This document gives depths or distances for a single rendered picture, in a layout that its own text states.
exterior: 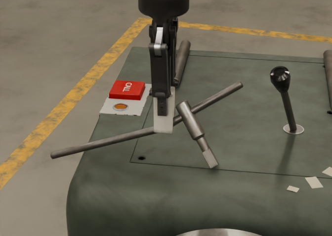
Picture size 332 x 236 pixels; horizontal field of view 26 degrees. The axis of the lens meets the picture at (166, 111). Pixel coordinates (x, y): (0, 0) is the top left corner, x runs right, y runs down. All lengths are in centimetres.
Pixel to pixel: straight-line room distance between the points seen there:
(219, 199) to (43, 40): 403
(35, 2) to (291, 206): 486
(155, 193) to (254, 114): 30
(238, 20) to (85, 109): 173
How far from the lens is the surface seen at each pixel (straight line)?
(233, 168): 115
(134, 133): 116
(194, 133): 113
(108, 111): 131
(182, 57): 149
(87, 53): 480
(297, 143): 123
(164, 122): 113
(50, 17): 548
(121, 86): 138
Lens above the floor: 186
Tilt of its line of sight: 28 degrees down
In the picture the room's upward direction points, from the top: straight up
